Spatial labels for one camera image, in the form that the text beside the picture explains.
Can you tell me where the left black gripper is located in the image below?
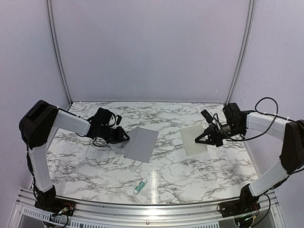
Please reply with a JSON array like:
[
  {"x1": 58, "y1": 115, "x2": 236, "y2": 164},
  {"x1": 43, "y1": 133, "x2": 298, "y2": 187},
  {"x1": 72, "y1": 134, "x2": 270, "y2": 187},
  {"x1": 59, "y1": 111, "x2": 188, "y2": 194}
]
[{"x1": 100, "y1": 125, "x2": 130, "y2": 144}]

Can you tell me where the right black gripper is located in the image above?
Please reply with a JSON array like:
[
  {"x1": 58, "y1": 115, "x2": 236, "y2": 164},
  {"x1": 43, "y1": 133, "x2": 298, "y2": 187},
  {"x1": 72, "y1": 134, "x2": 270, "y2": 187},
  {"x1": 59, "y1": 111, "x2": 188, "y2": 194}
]
[{"x1": 195, "y1": 122, "x2": 244, "y2": 147}]

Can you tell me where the grey paper envelope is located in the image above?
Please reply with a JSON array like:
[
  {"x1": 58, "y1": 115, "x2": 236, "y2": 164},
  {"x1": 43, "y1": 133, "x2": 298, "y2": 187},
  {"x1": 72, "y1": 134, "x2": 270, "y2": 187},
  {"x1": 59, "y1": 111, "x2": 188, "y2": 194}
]
[{"x1": 124, "y1": 126, "x2": 159, "y2": 163}]

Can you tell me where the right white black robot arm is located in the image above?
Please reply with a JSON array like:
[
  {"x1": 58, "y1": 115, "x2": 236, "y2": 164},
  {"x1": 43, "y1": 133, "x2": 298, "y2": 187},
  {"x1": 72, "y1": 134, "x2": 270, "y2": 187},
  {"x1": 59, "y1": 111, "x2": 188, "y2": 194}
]
[{"x1": 194, "y1": 103, "x2": 304, "y2": 213}]

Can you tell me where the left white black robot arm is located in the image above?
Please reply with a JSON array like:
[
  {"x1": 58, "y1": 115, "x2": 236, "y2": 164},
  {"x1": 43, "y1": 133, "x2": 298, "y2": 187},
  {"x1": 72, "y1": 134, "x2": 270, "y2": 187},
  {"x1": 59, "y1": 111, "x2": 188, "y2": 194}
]
[{"x1": 19, "y1": 100, "x2": 130, "y2": 211}]

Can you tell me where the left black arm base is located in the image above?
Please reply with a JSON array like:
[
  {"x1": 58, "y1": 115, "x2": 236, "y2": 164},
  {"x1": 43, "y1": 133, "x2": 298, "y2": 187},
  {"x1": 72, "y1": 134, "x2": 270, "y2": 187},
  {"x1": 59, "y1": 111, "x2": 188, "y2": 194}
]
[{"x1": 35, "y1": 198, "x2": 76, "y2": 216}]

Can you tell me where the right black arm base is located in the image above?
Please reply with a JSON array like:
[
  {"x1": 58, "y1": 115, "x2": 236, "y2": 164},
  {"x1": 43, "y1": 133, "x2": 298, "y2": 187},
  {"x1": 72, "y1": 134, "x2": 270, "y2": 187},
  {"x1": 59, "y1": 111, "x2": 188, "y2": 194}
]
[{"x1": 217, "y1": 199, "x2": 261, "y2": 218}]

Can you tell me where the green white glue stick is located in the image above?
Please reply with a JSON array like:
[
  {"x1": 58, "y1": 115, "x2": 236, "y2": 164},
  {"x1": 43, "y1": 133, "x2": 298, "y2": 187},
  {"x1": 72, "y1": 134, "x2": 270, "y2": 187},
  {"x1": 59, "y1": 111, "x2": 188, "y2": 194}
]
[{"x1": 133, "y1": 178, "x2": 147, "y2": 194}]

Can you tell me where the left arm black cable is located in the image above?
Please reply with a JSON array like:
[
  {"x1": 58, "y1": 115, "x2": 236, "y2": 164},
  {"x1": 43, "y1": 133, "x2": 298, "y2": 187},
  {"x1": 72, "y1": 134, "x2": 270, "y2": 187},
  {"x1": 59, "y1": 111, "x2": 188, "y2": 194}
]
[{"x1": 91, "y1": 114, "x2": 119, "y2": 148}]

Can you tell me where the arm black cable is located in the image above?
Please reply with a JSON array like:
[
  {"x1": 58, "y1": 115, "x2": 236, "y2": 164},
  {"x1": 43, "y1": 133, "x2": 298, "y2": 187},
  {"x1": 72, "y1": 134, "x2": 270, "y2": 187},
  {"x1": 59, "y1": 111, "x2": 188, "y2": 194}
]
[
  {"x1": 213, "y1": 96, "x2": 280, "y2": 142},
  {"x1": 91, "y1": 114, "x2": 119, "y2": 148}
]

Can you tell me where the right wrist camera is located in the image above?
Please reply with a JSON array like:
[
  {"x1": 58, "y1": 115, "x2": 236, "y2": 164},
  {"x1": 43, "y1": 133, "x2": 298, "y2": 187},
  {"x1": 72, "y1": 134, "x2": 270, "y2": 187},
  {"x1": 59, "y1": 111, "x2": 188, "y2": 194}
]
[{"x1": 201, "y1": 109, "x2": 214, "y2": 124}]

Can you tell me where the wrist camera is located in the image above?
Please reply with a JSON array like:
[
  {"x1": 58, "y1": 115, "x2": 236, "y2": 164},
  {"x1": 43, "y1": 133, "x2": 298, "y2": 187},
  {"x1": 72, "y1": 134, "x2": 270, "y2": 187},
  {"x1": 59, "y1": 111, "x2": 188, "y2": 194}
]
[
  {"x1": 201, "y1": 109, "x2": 214, "y2": 124},
  {"x1": 111, "y1": 115, "x2": 122, "y2": 129}
]

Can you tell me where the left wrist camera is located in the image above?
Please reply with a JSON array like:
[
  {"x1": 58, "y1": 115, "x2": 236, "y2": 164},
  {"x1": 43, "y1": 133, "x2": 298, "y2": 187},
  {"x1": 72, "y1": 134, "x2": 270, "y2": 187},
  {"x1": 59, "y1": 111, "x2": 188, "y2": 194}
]
[{"x1": 111, "y1": 115, "x2": 122, "y2": 129}]

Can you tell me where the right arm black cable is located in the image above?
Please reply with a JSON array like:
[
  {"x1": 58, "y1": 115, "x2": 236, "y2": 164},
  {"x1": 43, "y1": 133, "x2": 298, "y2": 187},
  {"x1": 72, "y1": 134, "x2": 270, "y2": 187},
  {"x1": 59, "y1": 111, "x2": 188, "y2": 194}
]
[{"x1": 213, "y1": 96, "x2": 280, "y2": 142}]

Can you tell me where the right aluminium corner post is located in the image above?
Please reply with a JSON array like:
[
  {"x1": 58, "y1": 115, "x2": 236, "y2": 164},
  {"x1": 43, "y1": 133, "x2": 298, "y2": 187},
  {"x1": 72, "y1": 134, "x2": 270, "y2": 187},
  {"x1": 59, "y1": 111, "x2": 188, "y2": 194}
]
[{"x1": 224, "y1": 0, "x2": 256, "y2": 105}]

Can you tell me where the aluminium corner post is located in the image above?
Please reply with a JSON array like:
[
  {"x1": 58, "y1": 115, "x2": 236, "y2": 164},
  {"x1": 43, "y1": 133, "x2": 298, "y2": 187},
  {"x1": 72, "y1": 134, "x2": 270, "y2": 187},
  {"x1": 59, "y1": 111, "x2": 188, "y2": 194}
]
[
  {"x1": 46, "y1": 0, "x2": 73, "y2": 106},
  {"x1": 224, "y1": 0, "x2": 256, "y2": 105}
]

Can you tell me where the aluminium front table rail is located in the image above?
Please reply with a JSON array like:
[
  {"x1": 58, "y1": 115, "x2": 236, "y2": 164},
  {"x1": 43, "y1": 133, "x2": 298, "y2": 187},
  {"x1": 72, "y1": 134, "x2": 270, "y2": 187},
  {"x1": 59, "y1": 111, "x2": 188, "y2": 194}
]
[{"x1": 8, "y1": 189, "x2": 285, "y2": 228}]

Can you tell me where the left aluminium corner post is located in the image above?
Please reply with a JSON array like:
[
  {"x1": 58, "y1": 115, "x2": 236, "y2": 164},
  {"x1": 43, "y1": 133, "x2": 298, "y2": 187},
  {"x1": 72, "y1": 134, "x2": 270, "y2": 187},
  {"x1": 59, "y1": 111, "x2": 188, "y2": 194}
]
[{"x1": 46, "y1": 0, "x2": 73, "y2": 106}]

